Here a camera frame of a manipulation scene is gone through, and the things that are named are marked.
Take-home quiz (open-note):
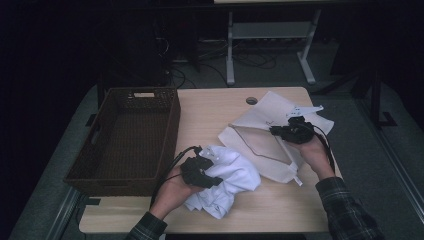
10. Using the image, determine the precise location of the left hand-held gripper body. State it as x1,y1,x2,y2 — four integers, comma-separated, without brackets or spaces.
179,145,219,189

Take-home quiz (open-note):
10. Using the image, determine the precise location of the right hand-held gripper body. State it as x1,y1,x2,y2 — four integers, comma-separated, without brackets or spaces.
281,104,325,145

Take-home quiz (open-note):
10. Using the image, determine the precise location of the white shirt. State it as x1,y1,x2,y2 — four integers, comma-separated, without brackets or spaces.
183,144,262,220

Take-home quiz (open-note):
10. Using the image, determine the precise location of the white mesh laundry bag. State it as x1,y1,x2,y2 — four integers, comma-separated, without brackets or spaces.
218,90,335,187

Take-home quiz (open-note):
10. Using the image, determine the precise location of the brown woven basket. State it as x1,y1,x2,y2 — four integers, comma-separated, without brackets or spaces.
63,86,182,198

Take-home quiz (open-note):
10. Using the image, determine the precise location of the person's right hand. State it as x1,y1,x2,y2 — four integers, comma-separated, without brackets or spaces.
287,134,336,182

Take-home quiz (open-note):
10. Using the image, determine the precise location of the person's left hand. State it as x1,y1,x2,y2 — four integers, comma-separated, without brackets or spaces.
148,165,205,221

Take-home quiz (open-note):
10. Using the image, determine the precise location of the black metal stand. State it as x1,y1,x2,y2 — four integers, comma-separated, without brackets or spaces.
313,66,399,129

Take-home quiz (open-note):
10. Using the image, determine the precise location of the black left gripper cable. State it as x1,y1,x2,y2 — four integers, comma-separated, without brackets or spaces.
149,145,203,208

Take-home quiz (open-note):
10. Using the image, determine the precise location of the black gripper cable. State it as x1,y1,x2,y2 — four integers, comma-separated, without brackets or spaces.
149,145,203,208
306,123,336,173

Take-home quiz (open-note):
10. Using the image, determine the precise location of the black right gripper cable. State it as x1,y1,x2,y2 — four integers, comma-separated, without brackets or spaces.
306,123,336,173

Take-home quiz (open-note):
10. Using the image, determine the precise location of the tangle of black floor cables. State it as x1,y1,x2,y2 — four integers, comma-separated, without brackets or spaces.
168,46,278,89

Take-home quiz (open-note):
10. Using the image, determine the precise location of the white metal desk frame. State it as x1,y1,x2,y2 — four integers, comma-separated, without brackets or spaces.
225,9,323,86

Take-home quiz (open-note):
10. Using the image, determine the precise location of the grey metal floor rail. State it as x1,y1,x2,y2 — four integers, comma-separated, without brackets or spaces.
46,186,81,240
353,99,424,221

